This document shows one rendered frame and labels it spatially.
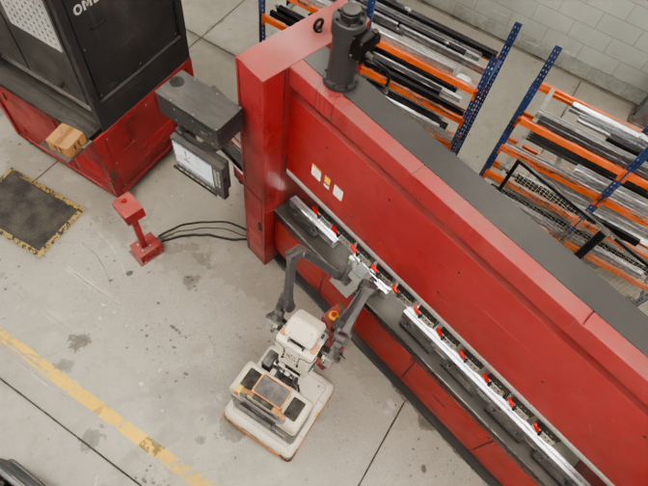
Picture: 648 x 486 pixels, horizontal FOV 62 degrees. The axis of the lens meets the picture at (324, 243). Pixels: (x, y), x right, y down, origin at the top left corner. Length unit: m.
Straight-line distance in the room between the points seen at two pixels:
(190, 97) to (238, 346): 2.18
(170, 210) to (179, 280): 0.74
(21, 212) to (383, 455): 3.88
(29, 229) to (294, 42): 3.25
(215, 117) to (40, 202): 2.71
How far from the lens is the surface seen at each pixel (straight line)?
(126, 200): 4.53
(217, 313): 4.83
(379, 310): 3.96
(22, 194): 5.82
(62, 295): 5.19
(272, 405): 3.57
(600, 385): 3.02
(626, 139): 4.87
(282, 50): 3.28
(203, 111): 3.44
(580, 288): 2.80
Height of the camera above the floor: 4.49
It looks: 61 degrees down
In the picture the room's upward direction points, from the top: 11 degrees clockwise
